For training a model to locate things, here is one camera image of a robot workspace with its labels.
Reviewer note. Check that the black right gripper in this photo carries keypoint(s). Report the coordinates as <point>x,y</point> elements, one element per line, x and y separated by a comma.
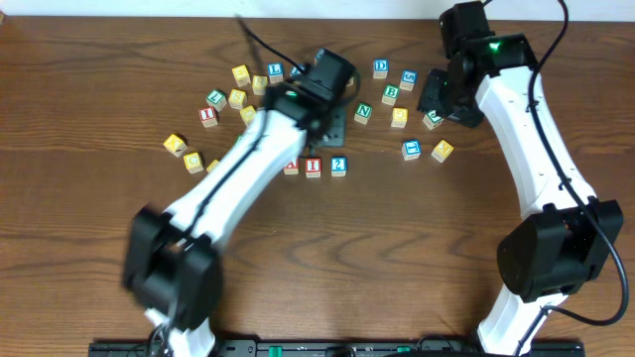
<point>429,99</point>

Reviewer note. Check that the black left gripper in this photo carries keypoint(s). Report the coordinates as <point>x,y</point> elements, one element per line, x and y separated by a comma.
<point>336,136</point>

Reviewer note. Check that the blue number 2 block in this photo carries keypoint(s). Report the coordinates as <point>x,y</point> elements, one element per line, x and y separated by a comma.
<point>338,166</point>

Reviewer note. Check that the red letter i block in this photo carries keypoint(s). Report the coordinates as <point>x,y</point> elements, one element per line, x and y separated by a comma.
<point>313,168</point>
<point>208,117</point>

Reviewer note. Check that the red letter A block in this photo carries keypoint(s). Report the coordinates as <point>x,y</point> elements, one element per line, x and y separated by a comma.
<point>292,168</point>

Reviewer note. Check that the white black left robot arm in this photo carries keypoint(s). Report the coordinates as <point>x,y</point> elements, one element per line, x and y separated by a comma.
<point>173,264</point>

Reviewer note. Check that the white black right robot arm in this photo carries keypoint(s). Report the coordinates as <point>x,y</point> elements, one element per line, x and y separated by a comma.
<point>566,233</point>

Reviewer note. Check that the green letter J block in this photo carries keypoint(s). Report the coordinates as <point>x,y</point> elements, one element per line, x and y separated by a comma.
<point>432,120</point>

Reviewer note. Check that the blue letter S block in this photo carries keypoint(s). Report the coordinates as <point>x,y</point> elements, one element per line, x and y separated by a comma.
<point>408,80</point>

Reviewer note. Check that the green letter N block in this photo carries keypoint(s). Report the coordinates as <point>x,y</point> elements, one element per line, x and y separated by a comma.
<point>362,113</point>

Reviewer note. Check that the yellow block centre right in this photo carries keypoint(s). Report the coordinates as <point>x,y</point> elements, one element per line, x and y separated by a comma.
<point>399,117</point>

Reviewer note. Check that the green letter B block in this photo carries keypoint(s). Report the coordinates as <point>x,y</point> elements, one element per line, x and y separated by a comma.
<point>390,94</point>

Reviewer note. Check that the yellow block far right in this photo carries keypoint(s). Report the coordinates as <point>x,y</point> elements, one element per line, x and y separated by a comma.
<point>442,151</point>

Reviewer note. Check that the blue letter T block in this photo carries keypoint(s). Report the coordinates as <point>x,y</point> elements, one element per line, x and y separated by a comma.
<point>411,150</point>

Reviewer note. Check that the blue letter D block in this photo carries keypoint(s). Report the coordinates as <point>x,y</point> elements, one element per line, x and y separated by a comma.
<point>380,68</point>

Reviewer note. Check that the blue letter P block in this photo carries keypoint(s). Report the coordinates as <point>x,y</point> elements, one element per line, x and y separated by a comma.
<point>296,71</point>

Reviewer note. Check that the yellow block near Z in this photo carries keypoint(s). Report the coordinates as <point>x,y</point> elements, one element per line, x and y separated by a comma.
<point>248,114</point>

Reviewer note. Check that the blue letter L block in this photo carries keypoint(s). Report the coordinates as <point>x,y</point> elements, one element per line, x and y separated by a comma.
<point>275,72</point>

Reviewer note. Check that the yellow block middle left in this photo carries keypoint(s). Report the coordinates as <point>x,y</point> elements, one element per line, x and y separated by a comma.
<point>237,99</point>

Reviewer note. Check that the yellow block top left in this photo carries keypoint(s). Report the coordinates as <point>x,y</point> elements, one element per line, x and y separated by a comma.
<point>241,75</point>

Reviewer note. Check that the green letter L block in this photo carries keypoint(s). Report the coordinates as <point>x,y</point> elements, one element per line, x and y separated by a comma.
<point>216,99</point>

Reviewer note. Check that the yellow block lower middle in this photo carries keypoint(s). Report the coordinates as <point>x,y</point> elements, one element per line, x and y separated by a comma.
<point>212,166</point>

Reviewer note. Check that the yellow block lower left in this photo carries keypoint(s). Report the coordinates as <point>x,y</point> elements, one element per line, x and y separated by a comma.
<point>193,162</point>

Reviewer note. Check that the yellow block far left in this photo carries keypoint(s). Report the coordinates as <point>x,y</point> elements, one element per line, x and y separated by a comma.
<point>175,145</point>

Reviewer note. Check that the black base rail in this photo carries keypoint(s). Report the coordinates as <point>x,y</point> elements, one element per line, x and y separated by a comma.
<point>250,348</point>

